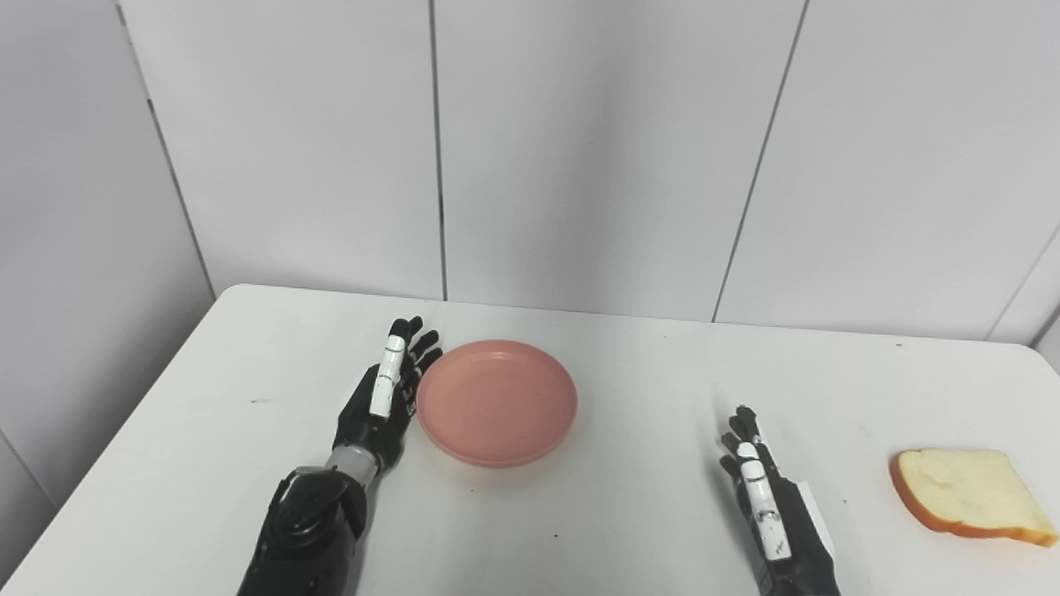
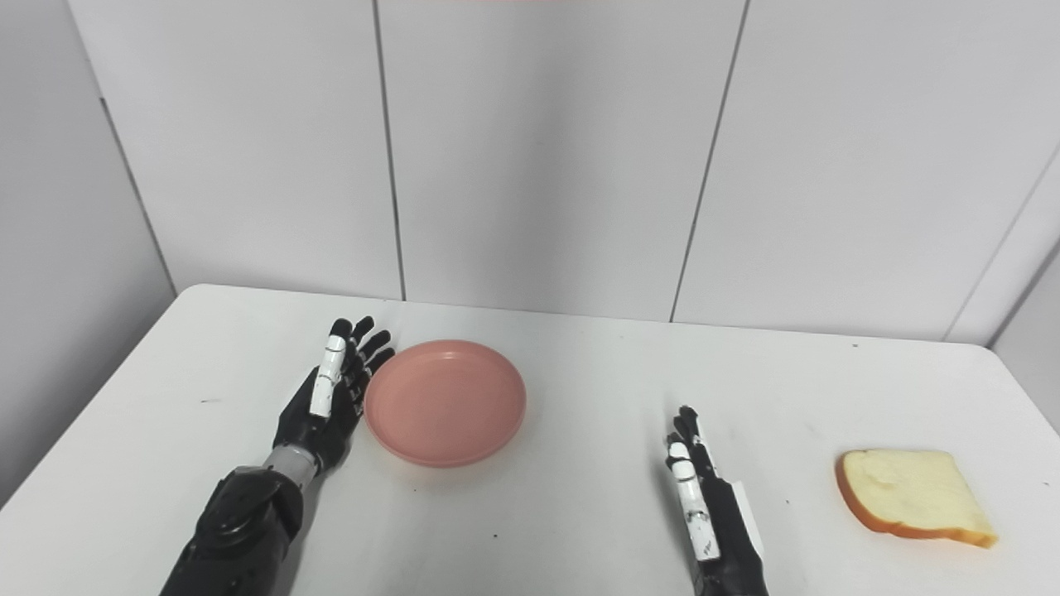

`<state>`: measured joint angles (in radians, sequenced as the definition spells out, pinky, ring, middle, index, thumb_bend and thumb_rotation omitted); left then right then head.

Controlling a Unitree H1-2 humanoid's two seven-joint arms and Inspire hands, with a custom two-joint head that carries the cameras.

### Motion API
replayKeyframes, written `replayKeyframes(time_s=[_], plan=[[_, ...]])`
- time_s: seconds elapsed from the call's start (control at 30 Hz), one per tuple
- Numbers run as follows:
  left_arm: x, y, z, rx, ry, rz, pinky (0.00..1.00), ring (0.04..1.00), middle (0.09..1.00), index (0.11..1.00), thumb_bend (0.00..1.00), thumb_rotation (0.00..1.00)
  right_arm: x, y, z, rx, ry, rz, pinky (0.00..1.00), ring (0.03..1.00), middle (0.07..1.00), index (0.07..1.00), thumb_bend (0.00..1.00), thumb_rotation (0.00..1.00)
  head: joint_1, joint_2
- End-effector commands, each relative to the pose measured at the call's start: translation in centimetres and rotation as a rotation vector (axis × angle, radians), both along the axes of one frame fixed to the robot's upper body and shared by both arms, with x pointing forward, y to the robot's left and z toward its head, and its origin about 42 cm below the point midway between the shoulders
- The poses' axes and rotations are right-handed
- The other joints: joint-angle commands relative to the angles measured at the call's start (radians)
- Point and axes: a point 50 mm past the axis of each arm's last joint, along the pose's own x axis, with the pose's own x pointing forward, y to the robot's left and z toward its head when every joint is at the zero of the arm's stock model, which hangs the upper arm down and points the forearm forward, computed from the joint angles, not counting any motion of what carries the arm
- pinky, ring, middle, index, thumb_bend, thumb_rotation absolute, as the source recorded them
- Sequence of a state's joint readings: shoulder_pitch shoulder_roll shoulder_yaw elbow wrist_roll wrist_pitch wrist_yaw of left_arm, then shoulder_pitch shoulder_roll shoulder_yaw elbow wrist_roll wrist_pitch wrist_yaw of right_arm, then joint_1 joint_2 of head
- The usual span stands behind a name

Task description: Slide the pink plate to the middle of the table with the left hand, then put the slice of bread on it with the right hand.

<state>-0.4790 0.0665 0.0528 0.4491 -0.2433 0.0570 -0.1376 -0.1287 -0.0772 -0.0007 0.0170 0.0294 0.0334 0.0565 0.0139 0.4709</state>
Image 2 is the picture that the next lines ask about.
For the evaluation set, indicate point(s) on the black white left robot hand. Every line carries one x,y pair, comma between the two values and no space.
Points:
302,430

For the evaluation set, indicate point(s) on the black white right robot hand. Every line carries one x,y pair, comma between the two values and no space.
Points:
733,538

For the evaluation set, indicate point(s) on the pink round plate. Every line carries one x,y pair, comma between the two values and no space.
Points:
445,404

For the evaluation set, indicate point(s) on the slice of white bread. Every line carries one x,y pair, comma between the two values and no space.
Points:
911,492

